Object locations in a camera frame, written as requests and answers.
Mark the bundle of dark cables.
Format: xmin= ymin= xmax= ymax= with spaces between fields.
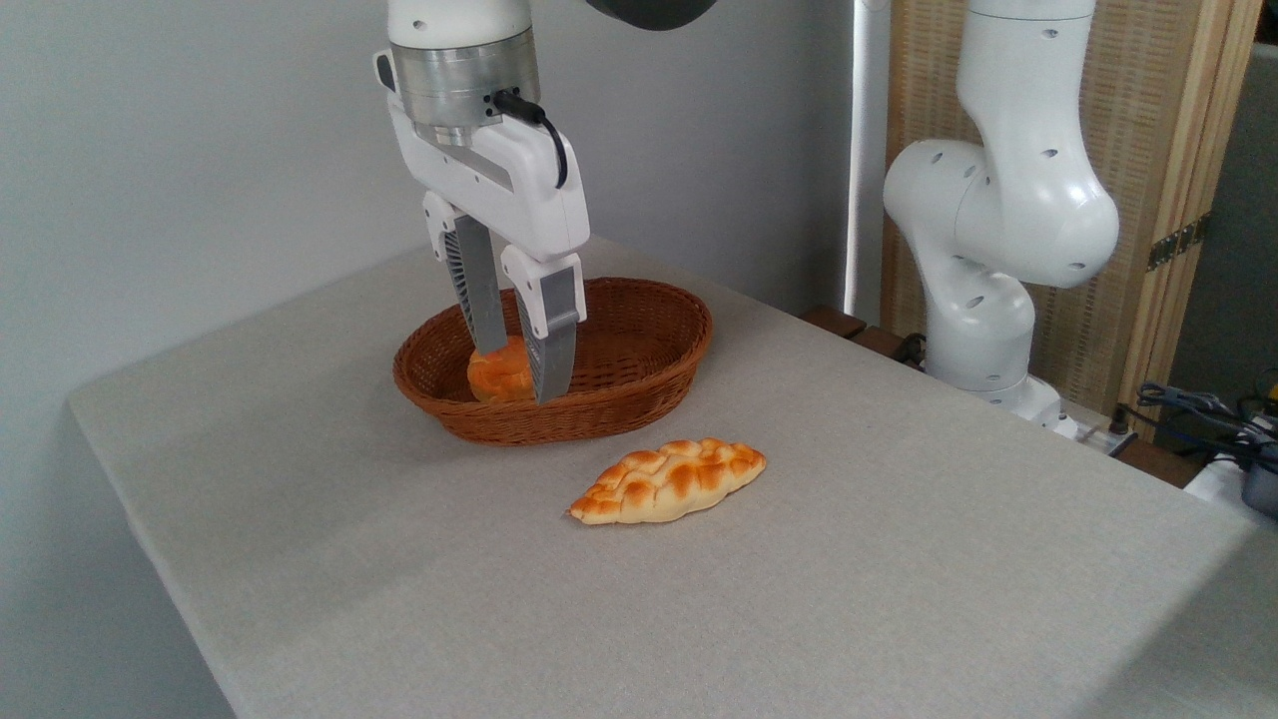
xmin=1126 ymin=379 xmax=1278 ymax=472

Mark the dark wooden base block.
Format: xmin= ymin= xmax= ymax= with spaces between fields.
xmin=799 ymin=305 xmax=930 ymax=368

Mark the brown oval wicker basket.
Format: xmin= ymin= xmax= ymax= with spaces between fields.
xmin=392 ymin=277 xmax=714 ymax=446

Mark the brass screen hinge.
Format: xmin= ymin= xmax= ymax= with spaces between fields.
xmin=1145 ymin=213 xmax=1212 ymax=272

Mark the white vertical post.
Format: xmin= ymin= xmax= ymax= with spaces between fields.
xmin=843 ymin=0 xmax=893 ymax=323

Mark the dark grey rounded cap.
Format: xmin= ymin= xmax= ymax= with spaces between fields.
xmin=583 ymin=0 xmax=721 ymax=32

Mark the silver cylindrical wrist flange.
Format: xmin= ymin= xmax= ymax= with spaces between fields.
xmin=390 ymin=28 xmax=541 ymax=147

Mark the long braided bread loaf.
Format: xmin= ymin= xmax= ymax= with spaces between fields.
xmin=566 ymin=437 xmax=768 ymax=526

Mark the round golden bread roll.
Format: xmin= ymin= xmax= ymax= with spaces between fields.
xmin=466 ymin=335 xmax=540 ymax=404

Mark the wooden rattan folding screen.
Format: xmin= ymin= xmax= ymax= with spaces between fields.
xmin=882 ymin=0 xmax=1265 ymax=440

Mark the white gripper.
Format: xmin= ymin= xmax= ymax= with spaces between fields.
xmin=374 ymin=49 xmax=591 ymax=406

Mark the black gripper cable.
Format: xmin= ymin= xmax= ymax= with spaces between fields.
xmin=491 ymin=89 xmax=570 ymax=191

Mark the white power strip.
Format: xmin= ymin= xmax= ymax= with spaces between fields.
xmin=1056 ymin=411 xmax=1141 ymax=458

